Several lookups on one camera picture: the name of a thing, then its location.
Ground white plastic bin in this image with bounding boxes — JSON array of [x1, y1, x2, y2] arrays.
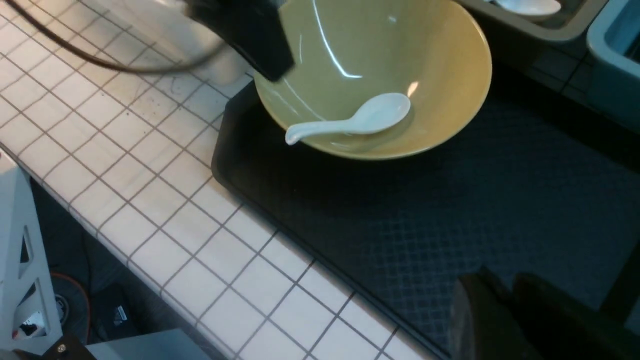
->
[[99, 0, 250, 85]]

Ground blue plastic bin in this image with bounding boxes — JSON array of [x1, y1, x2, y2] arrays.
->
[[586, 0, 640, 133]]

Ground white ceramic soup spoon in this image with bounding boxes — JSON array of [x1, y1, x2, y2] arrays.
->
[[285, 93, 412, 146]]

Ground white metal frame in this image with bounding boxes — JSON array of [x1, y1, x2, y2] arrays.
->
[[0, 152, 93, 360]]

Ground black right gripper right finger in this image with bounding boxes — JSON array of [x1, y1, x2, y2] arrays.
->
[[512, 272, 640, 360]]

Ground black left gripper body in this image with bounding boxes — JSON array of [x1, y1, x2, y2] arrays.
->
[[186, 0, 296, 82]]

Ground white spoon in bin lower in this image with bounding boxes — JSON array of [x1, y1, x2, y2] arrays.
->
[[493, 0, 562, 18]]

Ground yellow noodle bowl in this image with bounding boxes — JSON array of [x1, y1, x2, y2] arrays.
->
[[254, 0, 493, 160]]

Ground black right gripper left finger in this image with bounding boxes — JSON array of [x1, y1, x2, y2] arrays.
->
[[448, 268, 543, 360]]

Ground grey-brown plastic bin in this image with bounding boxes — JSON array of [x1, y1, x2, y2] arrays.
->
[[458, 0, 608, 43]]

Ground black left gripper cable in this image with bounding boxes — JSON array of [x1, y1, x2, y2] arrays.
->
[[4, 0, 226, 74]]

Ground black textured tray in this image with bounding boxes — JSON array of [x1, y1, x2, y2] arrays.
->
[[211, 64, 640, 357]]

